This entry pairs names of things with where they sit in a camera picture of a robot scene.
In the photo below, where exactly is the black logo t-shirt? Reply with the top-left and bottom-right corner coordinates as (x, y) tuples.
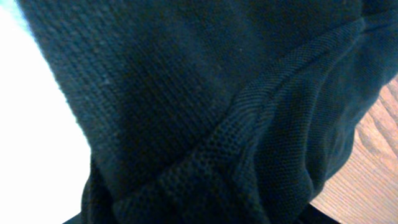
(19, 0), (397, 224)

